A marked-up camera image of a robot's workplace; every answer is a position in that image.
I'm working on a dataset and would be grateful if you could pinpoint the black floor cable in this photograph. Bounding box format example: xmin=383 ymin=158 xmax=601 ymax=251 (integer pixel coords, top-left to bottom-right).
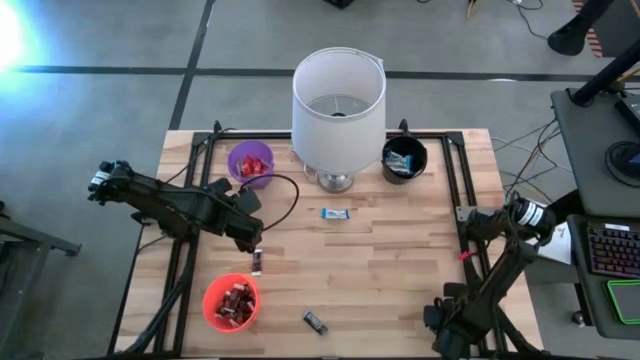
xmin=504 ymin=0 xmax=550 ymax=42

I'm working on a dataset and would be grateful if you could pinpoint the backlit black keyboard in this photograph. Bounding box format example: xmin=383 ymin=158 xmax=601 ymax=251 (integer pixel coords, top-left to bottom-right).
xmin=586 ymin=222 xmax=640 ymax=279

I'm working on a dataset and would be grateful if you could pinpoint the grey metal stand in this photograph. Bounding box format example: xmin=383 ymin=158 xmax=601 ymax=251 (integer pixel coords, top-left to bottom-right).
xmin=0 ymin=199 xmax=82 ymax=360

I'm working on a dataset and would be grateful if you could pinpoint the white shade silver table lamp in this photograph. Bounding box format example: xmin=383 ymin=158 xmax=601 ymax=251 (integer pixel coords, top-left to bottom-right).
xmin=290 ymin=47 xmax=387 ymax=194

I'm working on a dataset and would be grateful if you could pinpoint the orange plastic bucket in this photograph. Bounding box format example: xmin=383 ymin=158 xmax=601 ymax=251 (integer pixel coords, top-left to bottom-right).
xmin=201 ymin=272 xmax=262 ymax=335

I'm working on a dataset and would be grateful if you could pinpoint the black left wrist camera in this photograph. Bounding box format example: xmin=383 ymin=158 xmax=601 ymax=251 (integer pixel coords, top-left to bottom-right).
xmin=237 ymin=187 xmax=263 ymax=215

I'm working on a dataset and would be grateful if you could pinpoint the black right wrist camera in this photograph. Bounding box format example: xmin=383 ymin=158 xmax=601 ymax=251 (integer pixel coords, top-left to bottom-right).
xmin=423 ymin=302 xmax=444 ymax=334

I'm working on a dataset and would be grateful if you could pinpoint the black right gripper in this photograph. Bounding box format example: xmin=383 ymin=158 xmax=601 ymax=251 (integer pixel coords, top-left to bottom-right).
xmin=433 ymin=282 xmax=474 ymax=360

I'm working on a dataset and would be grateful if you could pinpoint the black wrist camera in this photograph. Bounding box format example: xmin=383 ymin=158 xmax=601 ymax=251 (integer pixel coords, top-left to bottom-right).
xmin=237 ymin=187 xmax=263 ymax=215
xmin=423 ymin=302 xmax=444 ymax=334

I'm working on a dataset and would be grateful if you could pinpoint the black stand tube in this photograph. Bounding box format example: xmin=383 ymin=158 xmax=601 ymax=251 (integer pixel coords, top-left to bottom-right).
xmin=569 ymin=38 xmax=640 ymax=108

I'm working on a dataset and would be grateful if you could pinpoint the grey workstation desk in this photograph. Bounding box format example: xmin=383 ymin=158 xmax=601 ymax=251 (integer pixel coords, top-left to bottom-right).
xmin=549 ymin=87 xmax=640 ymax=341

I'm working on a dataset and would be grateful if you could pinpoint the black round device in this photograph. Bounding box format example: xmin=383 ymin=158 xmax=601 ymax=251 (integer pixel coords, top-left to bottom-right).
xmin=604 ymin=140 xmax=640 ymax=189

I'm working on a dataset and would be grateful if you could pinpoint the black plastic bucket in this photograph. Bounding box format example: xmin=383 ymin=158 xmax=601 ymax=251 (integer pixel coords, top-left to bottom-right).
xmin=381 ymin=135 xmax=429 ymax=185

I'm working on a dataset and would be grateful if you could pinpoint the grey floor cable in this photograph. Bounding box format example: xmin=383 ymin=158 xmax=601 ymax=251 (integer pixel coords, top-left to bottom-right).
xmin=491 ymin=118 xmax=562 ymax=154

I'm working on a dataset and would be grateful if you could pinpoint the white paper sheet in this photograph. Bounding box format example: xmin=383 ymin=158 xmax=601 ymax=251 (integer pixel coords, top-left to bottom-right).
xmin=537 ymin=222 xmax=574 ymax=266

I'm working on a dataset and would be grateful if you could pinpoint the red striped mat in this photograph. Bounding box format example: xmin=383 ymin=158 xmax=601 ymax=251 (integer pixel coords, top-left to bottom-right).
xmin=572 ymin=0 xmax=606 ymax=59

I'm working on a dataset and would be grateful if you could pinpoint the black desk device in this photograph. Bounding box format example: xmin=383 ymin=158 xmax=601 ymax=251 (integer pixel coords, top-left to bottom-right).
xmin=614 ymin=92 xmax=640 ymax=134

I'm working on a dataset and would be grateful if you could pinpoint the green edged black pad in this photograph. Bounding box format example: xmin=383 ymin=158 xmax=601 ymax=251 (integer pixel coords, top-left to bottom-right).
xmin=605 ymin=278 xmax=640 ymax=326

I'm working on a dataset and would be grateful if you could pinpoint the black stand leg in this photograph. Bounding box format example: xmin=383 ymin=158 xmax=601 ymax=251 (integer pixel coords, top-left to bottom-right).
xmin=546 ymin=0 xmax=617 ymax=57

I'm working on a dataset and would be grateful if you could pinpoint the black aluminium table frame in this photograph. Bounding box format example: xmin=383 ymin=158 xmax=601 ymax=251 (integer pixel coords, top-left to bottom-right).
xmin=107 ymin=129 xmax=539 ymax=360

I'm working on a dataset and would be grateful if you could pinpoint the purple plastic bucket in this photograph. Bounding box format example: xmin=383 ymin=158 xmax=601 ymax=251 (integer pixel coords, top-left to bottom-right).
xmin=227 ymin=139 xmax=275 ymax=190

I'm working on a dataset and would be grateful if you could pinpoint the black desk support bar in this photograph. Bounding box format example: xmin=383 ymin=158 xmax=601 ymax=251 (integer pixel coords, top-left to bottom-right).
xmin=547 ymin=189 xmax=587 ymax=221

